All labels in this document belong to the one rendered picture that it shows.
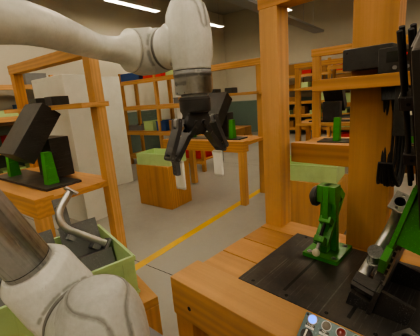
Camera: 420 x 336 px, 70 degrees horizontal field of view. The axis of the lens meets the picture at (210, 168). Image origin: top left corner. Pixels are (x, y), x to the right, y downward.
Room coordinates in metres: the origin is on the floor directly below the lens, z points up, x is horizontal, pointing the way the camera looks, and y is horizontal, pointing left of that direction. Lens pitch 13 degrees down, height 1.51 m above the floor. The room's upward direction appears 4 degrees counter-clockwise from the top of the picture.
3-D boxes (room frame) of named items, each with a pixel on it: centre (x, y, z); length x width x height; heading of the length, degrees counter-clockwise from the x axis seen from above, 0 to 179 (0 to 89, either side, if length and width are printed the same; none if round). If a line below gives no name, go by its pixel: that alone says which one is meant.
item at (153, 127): (6.99, 0.95, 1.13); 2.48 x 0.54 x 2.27; 53
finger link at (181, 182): (0.69, 0.07, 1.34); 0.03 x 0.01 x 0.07; 46
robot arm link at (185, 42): (0.75, 0.03, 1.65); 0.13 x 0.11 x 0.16; 47
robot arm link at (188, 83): (0.74, 0.02, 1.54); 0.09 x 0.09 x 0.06
